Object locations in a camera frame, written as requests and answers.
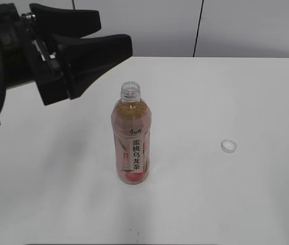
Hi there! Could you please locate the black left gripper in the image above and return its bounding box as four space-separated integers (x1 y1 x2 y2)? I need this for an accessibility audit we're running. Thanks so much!
0 3 133 105

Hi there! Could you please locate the peach oolong tea bottle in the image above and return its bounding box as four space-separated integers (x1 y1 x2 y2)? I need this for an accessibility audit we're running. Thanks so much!
111 81 152 185

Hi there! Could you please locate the white bottle cap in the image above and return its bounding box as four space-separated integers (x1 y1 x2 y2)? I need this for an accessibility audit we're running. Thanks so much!
221 139 237 154

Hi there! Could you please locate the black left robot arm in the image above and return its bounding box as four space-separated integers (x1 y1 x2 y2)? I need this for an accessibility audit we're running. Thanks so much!
0 3 133 124

